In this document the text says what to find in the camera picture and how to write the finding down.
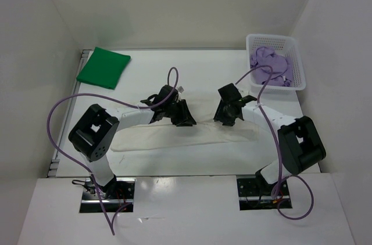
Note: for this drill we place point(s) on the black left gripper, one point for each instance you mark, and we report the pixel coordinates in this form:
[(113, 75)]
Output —
[(185, 118)]

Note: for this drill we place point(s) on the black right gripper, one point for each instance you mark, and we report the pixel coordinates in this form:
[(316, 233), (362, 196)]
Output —
[(219, 115)]

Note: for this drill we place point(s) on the white t shirt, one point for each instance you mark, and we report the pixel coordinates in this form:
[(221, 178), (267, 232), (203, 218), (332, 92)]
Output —
[(163, 134)]

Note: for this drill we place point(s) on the green t shirt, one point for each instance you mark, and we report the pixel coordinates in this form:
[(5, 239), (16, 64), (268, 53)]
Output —
[(103, 69)]

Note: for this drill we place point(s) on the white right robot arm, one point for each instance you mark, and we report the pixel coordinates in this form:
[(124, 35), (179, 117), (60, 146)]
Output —
[(298, 140)]

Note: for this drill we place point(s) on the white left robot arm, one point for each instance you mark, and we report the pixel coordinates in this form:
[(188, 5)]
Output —
[(95, 130)]

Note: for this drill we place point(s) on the lavender t shirt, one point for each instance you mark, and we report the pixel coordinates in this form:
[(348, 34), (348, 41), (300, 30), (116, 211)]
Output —
[(272, 67)]

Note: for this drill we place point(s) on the white plastic basket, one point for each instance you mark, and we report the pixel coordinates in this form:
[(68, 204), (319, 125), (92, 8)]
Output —
[(286, 46)]

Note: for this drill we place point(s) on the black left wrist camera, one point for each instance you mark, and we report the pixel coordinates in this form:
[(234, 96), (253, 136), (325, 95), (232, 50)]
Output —
[(166, 96)]

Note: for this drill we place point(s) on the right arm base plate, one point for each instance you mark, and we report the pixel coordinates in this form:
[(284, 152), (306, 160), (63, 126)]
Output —
[(253, 197)]

